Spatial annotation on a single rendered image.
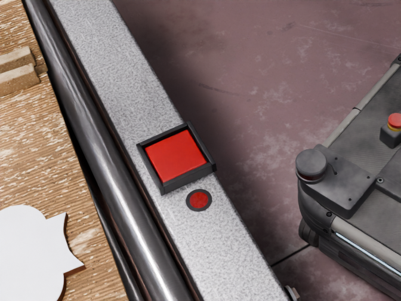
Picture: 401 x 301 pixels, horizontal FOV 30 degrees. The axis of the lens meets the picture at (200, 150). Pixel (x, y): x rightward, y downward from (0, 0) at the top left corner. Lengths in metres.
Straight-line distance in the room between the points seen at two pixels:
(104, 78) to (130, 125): 0.09
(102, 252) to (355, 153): 1.00
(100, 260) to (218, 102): 1.36
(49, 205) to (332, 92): 1.38
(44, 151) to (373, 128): 1.01
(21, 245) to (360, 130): 1.08
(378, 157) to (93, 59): 0.87
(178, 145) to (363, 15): 1.52
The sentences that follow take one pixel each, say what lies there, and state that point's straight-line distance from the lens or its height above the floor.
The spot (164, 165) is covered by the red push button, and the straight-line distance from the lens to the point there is 0.91.
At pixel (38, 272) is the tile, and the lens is 0.85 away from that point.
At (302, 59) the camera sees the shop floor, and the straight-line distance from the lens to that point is 2.26.
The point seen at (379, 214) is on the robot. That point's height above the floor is 0.24.
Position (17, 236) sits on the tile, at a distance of 0.89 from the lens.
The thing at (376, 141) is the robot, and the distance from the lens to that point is 1.78.
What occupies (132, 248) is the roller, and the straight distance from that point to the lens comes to 0.88.
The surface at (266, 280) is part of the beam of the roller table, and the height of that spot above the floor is 0.91.
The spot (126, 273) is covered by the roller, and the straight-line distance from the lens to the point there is 0.87.
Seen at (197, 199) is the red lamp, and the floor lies 0.92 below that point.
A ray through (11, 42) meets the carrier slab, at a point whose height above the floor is 0.94.
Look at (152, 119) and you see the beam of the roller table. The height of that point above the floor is 0.92.
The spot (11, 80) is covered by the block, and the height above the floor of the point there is 0.96.
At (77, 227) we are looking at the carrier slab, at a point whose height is 0.94.
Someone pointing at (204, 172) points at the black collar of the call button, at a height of 0.92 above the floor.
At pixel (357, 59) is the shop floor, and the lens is 2.26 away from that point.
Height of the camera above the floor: 1.67
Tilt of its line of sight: 54 degrees down
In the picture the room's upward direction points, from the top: 11 degrees counter-clockwise
